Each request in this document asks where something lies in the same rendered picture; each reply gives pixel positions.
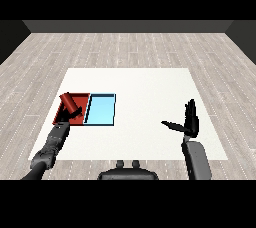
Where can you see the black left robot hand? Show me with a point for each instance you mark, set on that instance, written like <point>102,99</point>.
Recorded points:
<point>69,114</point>

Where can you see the light blue shallow open box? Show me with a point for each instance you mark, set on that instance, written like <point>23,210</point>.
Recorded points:
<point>100,109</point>

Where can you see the red can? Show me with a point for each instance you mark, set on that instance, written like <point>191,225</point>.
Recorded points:
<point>69,102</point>

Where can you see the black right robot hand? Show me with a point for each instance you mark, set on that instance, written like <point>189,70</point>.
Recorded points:
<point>190,118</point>

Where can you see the dark grey robot body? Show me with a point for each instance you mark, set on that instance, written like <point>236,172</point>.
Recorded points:
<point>128,173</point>

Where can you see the red shallow open box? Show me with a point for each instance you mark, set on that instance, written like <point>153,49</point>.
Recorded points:
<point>81,107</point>

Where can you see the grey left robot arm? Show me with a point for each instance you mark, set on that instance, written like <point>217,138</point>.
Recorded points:
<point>53,143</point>

